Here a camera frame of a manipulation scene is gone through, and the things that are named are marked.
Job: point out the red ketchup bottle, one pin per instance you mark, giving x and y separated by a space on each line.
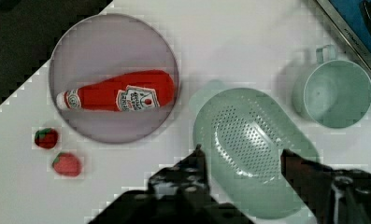
129 92

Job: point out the green plastic cup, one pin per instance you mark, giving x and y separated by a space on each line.
334 93

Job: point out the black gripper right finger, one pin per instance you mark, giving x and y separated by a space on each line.
334 196

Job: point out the green plastic strainer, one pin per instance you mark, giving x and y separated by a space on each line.
243 132

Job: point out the pink toy strawberry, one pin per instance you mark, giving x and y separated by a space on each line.
66 164

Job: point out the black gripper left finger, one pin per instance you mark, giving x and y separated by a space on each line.
184 185

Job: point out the dark red toy strawberry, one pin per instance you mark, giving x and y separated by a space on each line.
46 138

